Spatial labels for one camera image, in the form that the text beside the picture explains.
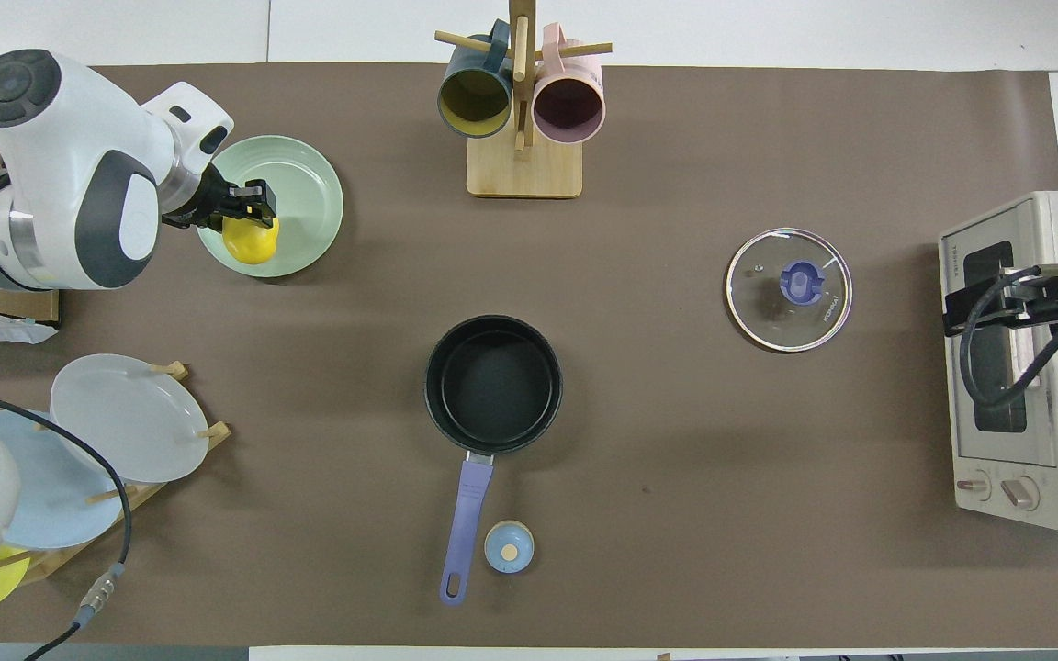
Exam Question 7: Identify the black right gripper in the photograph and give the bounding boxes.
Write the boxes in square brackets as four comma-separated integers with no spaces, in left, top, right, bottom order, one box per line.
[947,257,1058,322]

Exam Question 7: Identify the light blue plate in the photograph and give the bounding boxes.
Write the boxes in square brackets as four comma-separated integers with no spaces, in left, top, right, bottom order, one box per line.
[0,409,126,551]

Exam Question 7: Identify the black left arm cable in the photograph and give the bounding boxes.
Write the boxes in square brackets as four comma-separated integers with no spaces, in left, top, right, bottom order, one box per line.
[0,381,133,661]

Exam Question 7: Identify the brown paper table mat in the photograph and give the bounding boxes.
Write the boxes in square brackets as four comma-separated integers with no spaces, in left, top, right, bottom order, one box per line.
[0,62,1058,648]

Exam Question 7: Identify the black pot purple handle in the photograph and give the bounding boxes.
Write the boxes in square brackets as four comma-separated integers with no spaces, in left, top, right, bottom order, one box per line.
[424,315,564,607]

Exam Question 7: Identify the wooden mug tree stand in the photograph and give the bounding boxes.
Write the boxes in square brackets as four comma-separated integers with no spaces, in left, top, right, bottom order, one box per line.
[434,0,613,199]

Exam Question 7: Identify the pink mug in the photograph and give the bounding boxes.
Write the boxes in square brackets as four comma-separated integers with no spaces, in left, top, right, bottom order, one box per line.
[532,23,606,145]

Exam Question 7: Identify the wooden dish rack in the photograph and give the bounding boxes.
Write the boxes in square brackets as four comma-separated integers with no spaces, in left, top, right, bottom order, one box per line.
[0,361,233,586]

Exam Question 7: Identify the light green plate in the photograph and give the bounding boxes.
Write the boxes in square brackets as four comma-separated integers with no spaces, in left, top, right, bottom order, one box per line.
[197,135,344,279]

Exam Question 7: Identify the glass lid purple knob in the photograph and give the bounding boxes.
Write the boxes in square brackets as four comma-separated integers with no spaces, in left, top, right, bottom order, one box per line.
[725,227,854,354]

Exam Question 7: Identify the grey plate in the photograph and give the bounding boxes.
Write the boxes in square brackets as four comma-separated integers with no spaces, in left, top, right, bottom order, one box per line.
[50,353,210,485]

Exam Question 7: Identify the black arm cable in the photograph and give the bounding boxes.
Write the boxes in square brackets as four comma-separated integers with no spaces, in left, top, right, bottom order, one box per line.
[0,381,133,661]
[951,258,1058,442]

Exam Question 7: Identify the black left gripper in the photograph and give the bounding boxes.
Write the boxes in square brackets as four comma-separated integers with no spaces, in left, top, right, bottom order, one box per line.
[162,161,278,232]

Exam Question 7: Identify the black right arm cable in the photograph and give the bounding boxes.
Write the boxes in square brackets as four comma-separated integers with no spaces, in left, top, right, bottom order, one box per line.
[951,258,1058,442]

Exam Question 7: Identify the dark blue mug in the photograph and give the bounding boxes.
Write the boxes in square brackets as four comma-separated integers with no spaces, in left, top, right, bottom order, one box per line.
[437,20,515,140]

